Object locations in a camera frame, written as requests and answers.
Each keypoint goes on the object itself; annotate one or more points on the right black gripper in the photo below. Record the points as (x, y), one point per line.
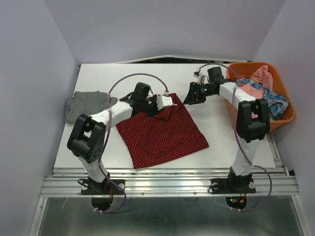
(192, 98)

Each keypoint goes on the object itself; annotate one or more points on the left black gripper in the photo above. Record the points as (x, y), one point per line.
(155, 109)

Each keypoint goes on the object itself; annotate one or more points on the red dotted skirt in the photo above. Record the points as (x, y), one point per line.
(167, 136)

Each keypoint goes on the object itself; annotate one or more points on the grey skirt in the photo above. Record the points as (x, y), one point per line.
(88, 103)

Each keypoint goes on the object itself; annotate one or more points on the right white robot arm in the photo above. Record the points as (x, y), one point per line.
(250, 123)

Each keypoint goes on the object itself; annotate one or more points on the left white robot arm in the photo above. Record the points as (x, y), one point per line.
(87, 139)

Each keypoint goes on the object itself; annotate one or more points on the orange plastic bin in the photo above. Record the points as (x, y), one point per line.
(246, 69)

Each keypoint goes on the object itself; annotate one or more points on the pink garment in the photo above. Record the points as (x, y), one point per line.
(259, 85)

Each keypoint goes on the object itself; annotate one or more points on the blue floral skirt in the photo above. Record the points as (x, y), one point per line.
(278, 105)

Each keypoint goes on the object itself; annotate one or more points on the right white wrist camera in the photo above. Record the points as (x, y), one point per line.
(201, 78)

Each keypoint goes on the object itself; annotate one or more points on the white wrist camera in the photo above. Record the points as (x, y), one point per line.
(164, 101)
(201, 78)

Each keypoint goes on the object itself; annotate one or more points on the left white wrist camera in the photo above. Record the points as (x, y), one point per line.
(164, 101)

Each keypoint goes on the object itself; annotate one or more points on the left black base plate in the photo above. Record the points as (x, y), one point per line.
(108, 189)

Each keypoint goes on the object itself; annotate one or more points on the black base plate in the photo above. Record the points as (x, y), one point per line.
(108, 189)
(222, 186)

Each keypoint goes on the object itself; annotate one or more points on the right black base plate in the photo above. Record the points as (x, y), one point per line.
(222, 186)

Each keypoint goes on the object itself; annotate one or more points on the aluminium rail frame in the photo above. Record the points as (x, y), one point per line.
(165, 183)

